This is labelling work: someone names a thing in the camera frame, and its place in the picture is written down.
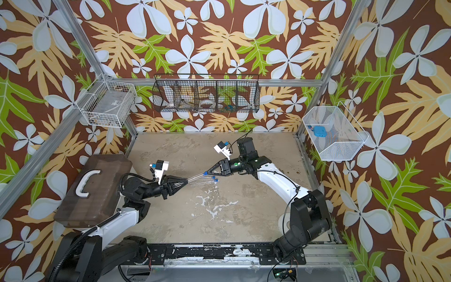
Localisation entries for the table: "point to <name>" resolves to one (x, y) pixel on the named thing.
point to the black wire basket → (203, 93)
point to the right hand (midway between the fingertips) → (210, 173)
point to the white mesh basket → (345, 136)
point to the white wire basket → (107, 103)
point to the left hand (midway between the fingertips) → (187, 181)
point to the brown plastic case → (93, 194)
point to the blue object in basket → (320, 131)
